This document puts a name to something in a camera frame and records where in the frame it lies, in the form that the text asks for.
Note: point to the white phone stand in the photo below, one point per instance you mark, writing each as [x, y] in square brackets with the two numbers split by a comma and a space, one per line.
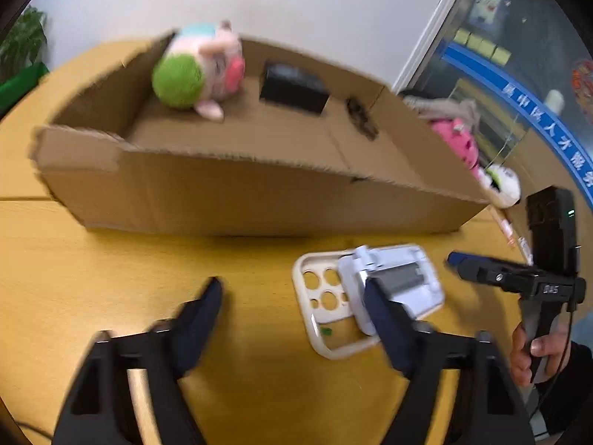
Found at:
[412, 282]

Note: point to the red and white paper strip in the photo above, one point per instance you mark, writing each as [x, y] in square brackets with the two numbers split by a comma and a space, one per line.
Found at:
[509, 234]

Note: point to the blue wall poster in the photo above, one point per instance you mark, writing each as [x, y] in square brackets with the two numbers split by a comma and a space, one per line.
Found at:
[489, 2]

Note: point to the pig plush toy green hair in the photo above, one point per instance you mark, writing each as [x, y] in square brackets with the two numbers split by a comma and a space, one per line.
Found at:
[204, 69]

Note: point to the beige plush toy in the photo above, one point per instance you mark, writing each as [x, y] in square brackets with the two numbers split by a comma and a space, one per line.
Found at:
[444, 106]

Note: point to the pink plush toy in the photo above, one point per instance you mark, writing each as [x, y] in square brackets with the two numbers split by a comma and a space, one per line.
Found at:
[458, 143]

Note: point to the yellow sticky note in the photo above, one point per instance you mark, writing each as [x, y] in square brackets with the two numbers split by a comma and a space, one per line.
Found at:
[501, 55]
[487, 48]
[461, 36]
[474, 41]

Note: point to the black product box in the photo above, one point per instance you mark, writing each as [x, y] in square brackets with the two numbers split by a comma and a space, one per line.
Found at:
[294, 88]

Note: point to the wooden desktop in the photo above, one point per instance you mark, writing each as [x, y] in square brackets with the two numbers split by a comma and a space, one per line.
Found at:
[139, 269]

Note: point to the green potted plant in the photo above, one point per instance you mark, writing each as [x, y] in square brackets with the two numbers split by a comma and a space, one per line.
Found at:
[23, 41]

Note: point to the blue window banner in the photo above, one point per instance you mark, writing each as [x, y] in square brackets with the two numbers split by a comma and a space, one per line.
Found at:
[519, 97]

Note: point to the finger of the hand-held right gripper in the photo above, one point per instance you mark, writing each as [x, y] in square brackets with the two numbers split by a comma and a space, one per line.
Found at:
[477, 272]
[463, 257]

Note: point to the red window decal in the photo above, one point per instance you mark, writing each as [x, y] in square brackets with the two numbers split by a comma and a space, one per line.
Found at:
[583, 88]

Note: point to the white phone case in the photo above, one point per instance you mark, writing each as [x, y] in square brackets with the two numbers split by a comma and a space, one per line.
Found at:
[319, 301]

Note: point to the person's right forearm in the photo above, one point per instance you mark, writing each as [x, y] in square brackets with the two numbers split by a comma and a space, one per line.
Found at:
[572, 389]

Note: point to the person's right hand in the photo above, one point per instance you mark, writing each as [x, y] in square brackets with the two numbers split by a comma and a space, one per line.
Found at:
[521, 347]

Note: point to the cardboard box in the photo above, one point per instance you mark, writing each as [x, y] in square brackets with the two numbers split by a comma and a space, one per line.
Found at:
[231, 194]

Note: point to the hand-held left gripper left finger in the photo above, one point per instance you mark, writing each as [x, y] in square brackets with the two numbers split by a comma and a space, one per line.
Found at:
[201, 317]

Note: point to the white and green plush toy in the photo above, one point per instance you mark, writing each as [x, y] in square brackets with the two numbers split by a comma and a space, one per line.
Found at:
[502, 187]

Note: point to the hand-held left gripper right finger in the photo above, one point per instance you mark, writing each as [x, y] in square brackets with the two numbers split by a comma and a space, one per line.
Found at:
[387, 324]

